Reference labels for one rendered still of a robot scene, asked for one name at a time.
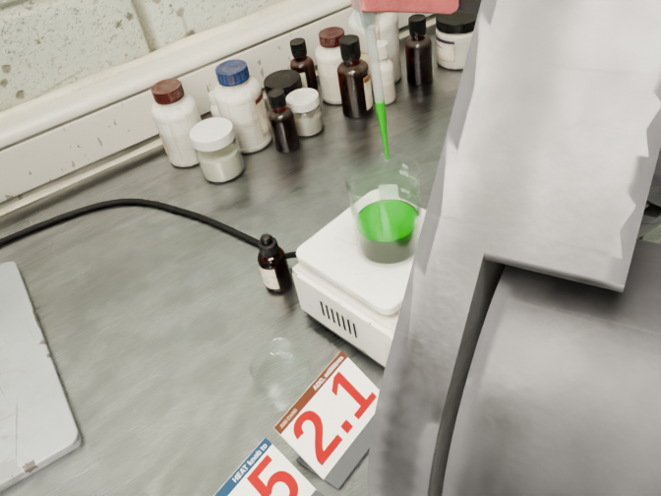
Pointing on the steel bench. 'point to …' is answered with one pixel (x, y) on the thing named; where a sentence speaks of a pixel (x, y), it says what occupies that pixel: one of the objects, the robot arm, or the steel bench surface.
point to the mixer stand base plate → (29, 389)
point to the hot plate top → (354, 267)
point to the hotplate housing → (345, 315)
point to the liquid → (383, 126)
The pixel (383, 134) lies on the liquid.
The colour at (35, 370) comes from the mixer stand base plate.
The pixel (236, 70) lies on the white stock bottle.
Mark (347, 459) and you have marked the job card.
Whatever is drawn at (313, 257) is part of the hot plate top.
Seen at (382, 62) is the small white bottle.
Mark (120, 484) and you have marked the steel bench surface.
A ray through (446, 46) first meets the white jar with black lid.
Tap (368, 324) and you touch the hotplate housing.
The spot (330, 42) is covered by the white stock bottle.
